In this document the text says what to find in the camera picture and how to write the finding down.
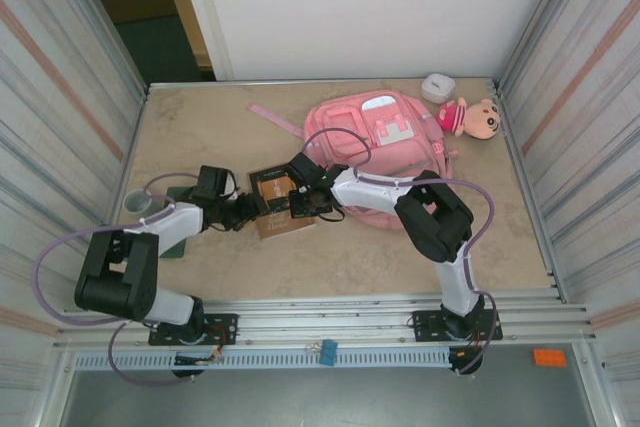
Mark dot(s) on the orange toy block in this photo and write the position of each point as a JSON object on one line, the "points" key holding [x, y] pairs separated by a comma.
{"points": [[550, 358]]}

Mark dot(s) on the grey plastic cup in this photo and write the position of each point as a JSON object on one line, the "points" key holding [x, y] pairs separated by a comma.
{"points": [[137, 202]]}

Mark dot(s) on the small circuit board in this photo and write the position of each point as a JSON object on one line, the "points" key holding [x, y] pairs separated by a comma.
{"points": [[200, 360]]}

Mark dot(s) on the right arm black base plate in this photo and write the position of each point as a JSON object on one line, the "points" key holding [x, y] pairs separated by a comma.
{"points": [[425, 322]]}

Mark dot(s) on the plush doll with pink hat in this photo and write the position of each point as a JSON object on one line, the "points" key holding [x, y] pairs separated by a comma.
{"points": [[475, 119]]}

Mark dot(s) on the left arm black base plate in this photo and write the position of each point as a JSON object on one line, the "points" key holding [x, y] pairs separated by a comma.
{"points": [[225, 322]]}

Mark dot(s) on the small white box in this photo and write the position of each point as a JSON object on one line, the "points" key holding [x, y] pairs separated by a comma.
{"points": [[437, 87]]}

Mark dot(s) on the blue binder clip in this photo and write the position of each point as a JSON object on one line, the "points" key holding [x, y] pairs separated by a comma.
{"points": [[328, 352]]}

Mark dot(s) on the dark green notebook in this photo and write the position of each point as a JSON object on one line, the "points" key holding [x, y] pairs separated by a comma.
{"points": [[175, 248]]}

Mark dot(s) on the pink backpack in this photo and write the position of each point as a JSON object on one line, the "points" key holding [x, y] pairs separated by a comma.
{"points": [[400, 157]]}

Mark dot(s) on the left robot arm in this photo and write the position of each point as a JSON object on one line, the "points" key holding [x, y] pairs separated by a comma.
{"points": [[175, 219]]}

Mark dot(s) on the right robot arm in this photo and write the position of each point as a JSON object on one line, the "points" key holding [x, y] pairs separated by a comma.
{"points": [[370, 192]]}

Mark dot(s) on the dark book with brown panel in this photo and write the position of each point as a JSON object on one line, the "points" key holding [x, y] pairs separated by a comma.
{"points": [[272, 187]]}

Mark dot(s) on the aluminium front rail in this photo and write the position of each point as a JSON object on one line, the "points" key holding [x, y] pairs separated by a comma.
{"points": [[325, 319]]}

